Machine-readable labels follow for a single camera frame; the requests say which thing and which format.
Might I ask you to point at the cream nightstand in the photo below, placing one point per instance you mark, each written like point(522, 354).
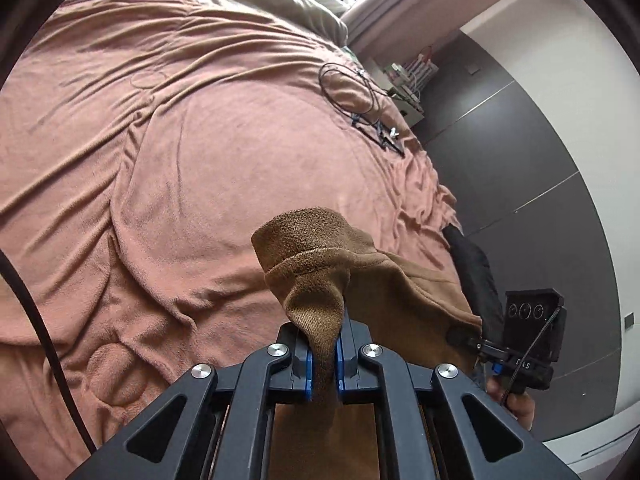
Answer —
point(407, 110)

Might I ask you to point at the brown printed t-shirt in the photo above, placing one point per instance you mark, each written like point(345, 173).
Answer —
point(310, 260)

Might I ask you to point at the striped gift bag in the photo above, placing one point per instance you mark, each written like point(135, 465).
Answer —
point(424, 67)

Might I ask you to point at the pink curtain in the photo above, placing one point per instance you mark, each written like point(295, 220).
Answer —
point(425, 5)

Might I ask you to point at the grey wall switch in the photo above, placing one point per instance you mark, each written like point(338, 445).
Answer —
point(473, 68)

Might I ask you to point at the black folded clothes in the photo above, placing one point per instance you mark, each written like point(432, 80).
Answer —
point(475, 270)

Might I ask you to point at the black angular frame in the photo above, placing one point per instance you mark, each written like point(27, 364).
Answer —
point(385, 140)

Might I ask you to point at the person's right hand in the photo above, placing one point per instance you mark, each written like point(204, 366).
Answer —
point(522, 407)

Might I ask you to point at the pink bed blanket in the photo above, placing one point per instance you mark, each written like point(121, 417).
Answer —
point(200, 160)

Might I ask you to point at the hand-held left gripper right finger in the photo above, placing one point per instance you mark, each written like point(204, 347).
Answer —
point(341, 370)

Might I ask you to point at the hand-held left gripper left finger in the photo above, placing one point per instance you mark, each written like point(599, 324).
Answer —
point(308, 380)

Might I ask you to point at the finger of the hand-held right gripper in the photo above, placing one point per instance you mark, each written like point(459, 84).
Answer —
point(462, 337)
point(495, 368)

